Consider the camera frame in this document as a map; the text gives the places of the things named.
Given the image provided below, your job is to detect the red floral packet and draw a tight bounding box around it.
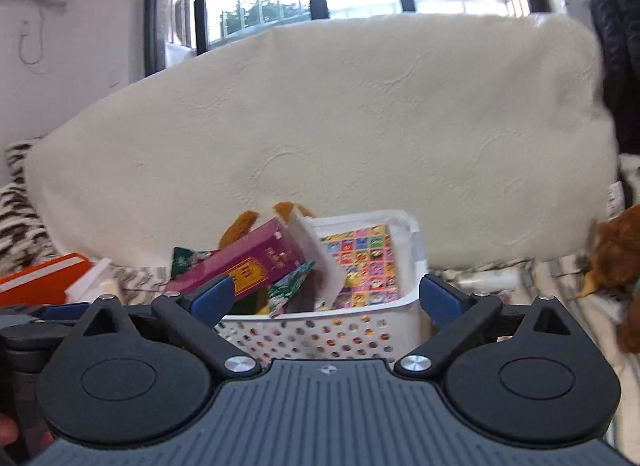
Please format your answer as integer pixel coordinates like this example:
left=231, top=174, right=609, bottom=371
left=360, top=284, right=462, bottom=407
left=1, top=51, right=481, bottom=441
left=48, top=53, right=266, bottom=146
left=170, top=247, right=216, bottom=281

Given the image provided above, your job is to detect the magenta tall box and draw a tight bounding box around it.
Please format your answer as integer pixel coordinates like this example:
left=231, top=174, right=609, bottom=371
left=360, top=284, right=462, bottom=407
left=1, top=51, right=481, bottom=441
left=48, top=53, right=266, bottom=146
left=165, top=218, right=305, bottom=299

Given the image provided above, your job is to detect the person right hand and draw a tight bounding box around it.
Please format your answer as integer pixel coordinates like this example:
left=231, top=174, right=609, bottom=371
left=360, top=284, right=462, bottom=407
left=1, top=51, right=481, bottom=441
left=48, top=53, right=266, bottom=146
left=0, top=412, right=54, bottom=449

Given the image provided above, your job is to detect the orange white box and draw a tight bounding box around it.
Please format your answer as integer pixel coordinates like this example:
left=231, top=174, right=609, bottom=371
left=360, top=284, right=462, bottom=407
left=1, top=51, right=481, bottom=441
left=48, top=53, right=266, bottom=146
left=0, top=253, right=93, bottom=308

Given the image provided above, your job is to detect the white spray bottle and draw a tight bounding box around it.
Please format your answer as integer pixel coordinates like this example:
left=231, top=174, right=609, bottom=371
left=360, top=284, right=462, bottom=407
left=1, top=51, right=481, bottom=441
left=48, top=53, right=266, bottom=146
left=454, top=267, right=521, bottom=293

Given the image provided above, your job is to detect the white perforated plastic basket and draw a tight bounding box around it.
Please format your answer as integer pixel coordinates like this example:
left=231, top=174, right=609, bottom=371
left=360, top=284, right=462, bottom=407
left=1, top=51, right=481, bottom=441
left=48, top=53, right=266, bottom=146
left=215, top=210, right=431, bottom=365

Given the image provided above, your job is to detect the zebra pattern cushion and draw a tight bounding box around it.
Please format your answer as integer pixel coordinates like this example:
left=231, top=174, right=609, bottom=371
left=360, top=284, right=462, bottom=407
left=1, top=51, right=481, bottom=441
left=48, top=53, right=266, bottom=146
left=0, top=137, right=58, bottom=276

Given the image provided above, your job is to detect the orange plush toy in basket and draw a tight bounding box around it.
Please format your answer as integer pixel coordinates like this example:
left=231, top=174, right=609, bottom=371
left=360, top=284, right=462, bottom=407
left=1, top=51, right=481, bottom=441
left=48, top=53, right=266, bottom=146
left=217, top=201, right=314, bottom=250

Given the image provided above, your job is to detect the colourful cartoon pattern box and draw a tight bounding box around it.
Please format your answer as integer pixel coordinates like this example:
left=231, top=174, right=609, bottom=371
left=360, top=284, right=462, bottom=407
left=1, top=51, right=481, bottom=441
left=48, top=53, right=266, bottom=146
left=320, top=224, right=400, bottom=309

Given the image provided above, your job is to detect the striped bed sheet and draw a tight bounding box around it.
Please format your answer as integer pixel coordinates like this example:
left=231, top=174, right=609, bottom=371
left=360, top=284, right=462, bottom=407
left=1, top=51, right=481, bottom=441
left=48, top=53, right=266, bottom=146
left=98, top=249, right=640, bottom=447

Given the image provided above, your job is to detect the brown plush dog toy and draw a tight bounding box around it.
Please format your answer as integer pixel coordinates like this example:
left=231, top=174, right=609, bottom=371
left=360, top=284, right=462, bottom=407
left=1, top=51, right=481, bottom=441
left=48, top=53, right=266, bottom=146
left=576, top=204, right=640, bottom=354

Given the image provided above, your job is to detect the large cream pillow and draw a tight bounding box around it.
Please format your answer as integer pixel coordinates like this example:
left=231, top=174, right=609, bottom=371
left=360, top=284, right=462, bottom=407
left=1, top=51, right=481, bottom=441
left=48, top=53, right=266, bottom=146
left=24, top=14, right=618, bottom=267

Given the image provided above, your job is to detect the black backpack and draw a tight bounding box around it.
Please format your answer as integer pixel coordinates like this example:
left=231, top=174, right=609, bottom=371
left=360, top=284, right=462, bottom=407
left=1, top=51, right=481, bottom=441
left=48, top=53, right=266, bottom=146
left=590, top=0, right=639, bottom=155

